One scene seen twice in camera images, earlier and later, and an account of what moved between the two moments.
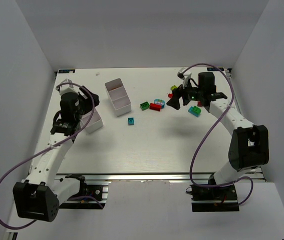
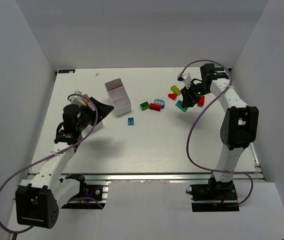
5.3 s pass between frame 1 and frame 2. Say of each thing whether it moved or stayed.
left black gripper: moved
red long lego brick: stayed
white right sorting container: stayed
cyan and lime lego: moved
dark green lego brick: stayed
